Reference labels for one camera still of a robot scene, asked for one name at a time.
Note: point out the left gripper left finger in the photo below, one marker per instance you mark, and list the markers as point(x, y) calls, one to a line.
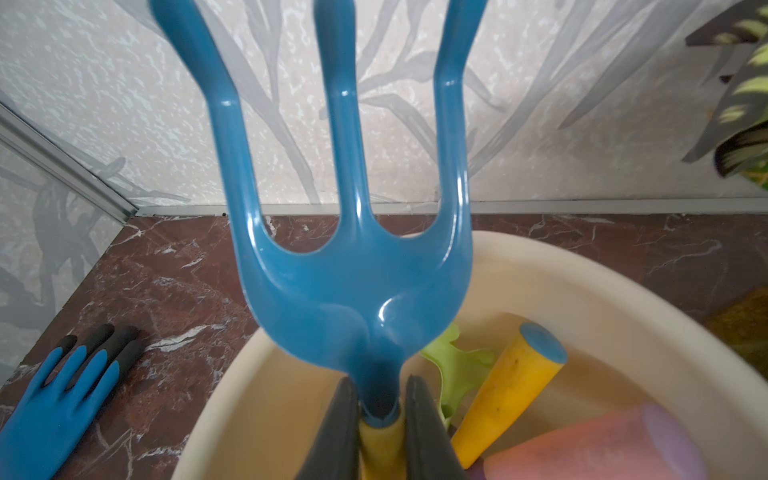
point(335, 451)

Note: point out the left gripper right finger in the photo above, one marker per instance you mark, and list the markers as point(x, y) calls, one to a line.
point(429, 453)

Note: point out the green rake wooden handle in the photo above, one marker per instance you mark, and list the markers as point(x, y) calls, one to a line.
point(461, 371)

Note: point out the yellow shovel yellow handle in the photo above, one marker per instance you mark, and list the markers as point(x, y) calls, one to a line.
point(526, 366)

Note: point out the blue fork yellow handle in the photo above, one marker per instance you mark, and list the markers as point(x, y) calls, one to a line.
point(368, 300)

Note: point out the purple trowel pink handle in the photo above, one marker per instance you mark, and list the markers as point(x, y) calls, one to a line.
point(641, 442)

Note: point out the blue gardening glove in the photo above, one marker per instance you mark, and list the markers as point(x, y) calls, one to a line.
point(63, 399)

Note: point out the green potted plant glass vase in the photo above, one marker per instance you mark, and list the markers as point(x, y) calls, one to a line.
point(736, 136)

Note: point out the aluminium frame rail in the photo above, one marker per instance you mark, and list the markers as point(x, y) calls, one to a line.
point(20, 137)

